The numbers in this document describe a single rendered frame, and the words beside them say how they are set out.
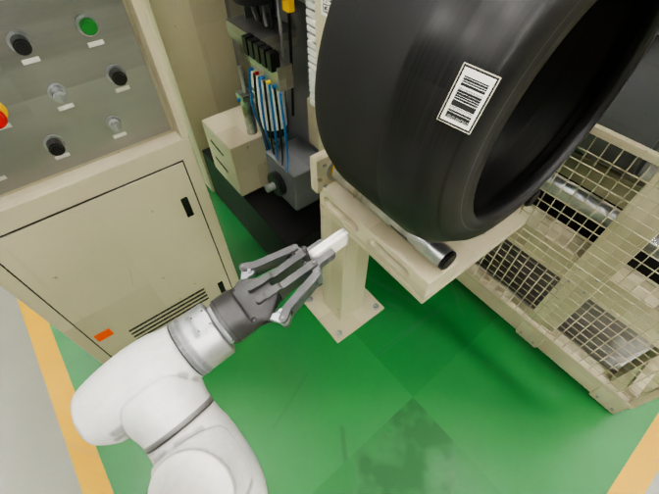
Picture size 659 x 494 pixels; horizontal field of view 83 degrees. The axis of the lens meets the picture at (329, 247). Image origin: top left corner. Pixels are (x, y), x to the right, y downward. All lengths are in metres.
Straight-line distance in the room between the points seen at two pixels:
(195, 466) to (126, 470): 1.12
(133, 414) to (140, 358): 0.07
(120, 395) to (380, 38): 0.53
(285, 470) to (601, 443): 1.13
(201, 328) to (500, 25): 0.49
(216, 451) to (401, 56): 0.51
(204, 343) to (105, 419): 0.14
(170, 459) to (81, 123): 0.75
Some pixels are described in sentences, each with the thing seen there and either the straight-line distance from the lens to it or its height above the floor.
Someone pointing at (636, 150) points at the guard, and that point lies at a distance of 1.02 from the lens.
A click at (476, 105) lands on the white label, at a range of 0.44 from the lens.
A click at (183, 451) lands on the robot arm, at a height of 0.97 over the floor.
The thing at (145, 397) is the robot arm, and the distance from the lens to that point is 0.55.
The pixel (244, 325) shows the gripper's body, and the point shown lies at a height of 1.00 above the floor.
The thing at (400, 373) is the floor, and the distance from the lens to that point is 1.59.
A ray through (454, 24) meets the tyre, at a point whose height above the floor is 1.32.
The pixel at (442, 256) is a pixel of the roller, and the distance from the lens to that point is 0.73.
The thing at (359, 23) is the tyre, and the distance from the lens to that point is 0.52.
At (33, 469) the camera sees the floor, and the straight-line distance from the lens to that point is 1.80.
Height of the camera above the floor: 1.48
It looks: 52 degrees down
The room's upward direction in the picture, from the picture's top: straight up
